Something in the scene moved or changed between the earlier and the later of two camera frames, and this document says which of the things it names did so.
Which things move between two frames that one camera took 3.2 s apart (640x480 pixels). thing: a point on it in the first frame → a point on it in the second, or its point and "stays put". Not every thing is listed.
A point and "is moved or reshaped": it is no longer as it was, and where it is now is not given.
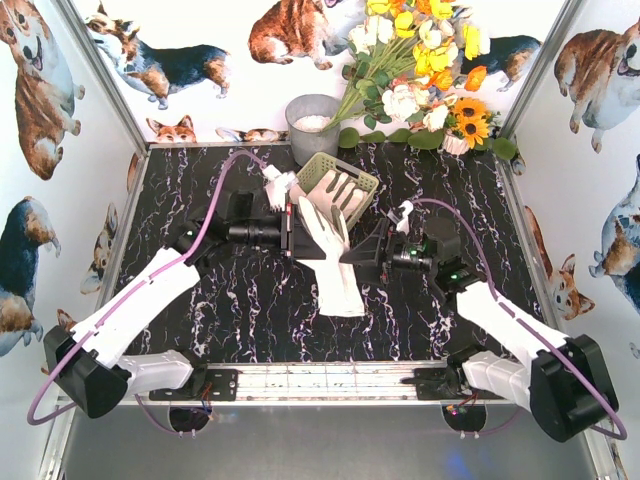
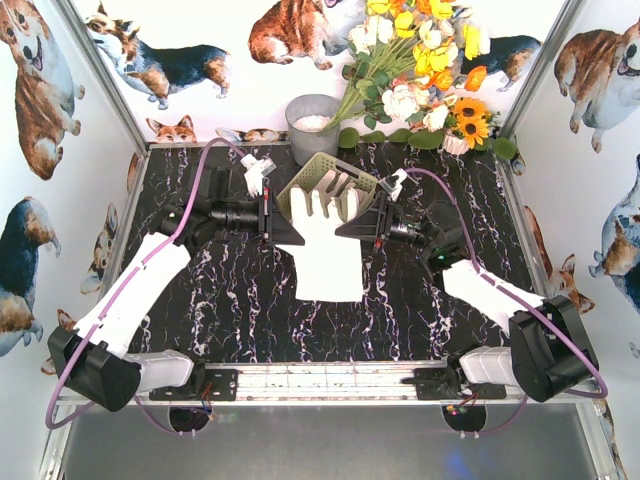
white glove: x=337 y=286 is moved or reshaped
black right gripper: x=386 y=256 → x=381 y=226
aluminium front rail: x=326 y=386 stays put
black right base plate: x=436 y=384 stays put
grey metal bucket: x=306 y=116 stays put
